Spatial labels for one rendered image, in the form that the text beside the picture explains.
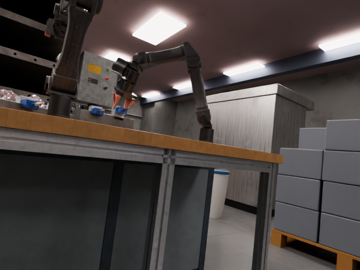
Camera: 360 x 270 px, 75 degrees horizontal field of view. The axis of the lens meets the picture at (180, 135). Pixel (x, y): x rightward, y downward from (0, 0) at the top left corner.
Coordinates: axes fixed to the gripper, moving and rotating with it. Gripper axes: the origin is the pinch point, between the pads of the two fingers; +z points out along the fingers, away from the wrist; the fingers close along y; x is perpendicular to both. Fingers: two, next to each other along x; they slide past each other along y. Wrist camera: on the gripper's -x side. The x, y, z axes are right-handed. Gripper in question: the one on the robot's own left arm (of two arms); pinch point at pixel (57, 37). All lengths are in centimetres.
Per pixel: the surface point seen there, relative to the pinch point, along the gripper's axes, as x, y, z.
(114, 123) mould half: 34.3, -28.4, -7.8
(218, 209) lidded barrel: 106, -215, 100
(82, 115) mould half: 33.6, -13.4, -8.6
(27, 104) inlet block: 34.9, 7.7, -22.2
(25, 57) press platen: -9, 10, 70
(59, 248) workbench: 89, -12, -9
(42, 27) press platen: -33, 4, 73
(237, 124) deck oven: -20, -290, 145
